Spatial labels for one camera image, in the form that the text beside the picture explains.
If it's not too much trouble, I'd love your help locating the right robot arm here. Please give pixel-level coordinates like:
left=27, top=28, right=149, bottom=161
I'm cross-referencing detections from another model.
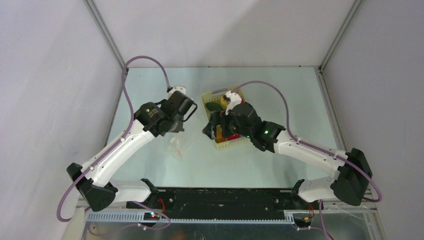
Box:
left=202, top=102, right=373, bottom=209

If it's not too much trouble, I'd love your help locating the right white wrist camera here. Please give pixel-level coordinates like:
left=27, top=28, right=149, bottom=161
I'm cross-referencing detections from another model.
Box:
left=220, top=91, right=243, bottom=115

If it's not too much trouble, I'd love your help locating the red apple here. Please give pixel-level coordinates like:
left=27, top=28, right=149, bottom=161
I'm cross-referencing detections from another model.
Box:
left=227, top=134, right=241, bottom=141

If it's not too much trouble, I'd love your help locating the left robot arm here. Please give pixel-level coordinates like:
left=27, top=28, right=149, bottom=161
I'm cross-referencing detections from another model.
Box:
left=66, top=86, right=198, bottom=212

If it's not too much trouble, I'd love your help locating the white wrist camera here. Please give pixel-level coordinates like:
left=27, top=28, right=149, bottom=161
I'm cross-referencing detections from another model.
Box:
left=167, top=86, right=187, bottom=98
left=220, top=91, right=243, bottom=115

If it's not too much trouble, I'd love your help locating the yellow plastic basket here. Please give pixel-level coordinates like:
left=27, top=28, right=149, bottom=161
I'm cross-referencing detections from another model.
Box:
left=201, top=86, right=249, bottom=150

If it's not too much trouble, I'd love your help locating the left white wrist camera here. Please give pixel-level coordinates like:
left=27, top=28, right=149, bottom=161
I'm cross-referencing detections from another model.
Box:
left=167, top=86, right=187, bottom=98

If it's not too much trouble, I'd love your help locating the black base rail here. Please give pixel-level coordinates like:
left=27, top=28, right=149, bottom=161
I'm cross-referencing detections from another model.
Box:
left=144, top=187, right=319, bottom=221

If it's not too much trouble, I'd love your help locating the small circuit board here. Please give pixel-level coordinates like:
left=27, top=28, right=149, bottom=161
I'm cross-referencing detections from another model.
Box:
left=143, top=212, right=161, bottom=221

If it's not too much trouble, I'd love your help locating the clear dotted zip bag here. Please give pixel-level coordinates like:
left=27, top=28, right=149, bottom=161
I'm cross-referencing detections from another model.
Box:
left=166, top=132, right=198, bottom=162

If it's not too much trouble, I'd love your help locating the green avocado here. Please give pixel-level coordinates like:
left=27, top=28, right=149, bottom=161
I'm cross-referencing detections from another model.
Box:
left=205, top=102, right=224, bottom=112

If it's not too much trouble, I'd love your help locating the white perforated cable tray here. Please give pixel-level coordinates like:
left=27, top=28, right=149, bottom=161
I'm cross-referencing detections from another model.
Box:
left=85, top=211, right=295, bottom=225

